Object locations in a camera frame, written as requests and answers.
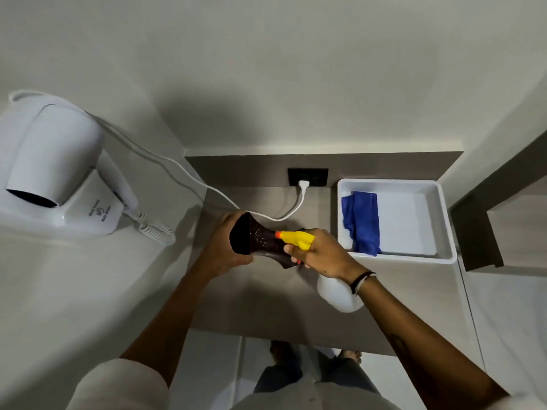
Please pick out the grey-brown wooden shelf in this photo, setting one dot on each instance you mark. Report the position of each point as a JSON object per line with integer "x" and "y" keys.
{"x": 474, "y": 234}

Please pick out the person's right hand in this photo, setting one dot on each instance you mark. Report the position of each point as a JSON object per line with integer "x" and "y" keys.
{"x": 331, "y": 256}

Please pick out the blue jeans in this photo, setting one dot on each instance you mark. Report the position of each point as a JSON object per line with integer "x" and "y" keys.
{"x": 277, "y": 377}

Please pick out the person's left forearm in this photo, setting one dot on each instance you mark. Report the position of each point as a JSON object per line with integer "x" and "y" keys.
{"x": 171, "y": 320}

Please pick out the person's foot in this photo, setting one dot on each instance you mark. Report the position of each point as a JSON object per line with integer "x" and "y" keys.
{"x": 283, "y": 352}
{"x": 351, "y": 356}

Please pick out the person's left foot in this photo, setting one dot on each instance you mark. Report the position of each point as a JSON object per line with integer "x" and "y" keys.
{"x": 283, "y": 352}

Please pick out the blue cloth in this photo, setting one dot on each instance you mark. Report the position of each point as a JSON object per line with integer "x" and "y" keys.
{"x": 363, "y": 219}

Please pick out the person's left thumb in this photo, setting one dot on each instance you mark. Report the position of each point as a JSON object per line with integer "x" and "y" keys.
{"x": 234, "y": 216}

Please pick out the white hair dryer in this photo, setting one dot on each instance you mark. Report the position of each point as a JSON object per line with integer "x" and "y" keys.
{"x": 55, "y": 153}

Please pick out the person's left hand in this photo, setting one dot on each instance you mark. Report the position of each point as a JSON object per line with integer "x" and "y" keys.
{"x": 220, "y": 247}

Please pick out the person's right forearm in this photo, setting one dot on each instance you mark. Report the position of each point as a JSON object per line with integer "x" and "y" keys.
{"x": 423, "y": 350}

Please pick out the black wall socket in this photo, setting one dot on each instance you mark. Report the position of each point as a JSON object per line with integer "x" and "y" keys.
{"x": 318, "y": 176}

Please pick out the dark brown glass vase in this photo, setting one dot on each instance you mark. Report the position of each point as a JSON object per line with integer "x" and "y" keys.
{"x": 260, "y": 241}

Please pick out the white rectangular tray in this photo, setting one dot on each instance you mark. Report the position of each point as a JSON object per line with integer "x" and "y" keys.
{"x": 410, "y": 221}

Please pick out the white shirt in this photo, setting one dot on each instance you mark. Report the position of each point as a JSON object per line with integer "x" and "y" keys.
{"x": 119, "y": 388}

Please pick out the person's right foot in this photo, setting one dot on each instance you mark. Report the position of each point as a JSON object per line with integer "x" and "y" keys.
{"x": 351, "y": 356}

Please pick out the white spray bottle yellow nozzle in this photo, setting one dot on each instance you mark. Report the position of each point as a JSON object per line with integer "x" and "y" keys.
{"x": 337, "y": 294}

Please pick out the white plug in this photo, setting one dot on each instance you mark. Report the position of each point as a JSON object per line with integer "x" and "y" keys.
{"x": 304, "y": 184}

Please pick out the person's right fingers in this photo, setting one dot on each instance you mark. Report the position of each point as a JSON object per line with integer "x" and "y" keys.
{"x": 297, "y": 254}

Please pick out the black wristband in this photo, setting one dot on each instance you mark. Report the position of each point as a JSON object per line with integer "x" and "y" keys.
{"x": 362, "y": 281}

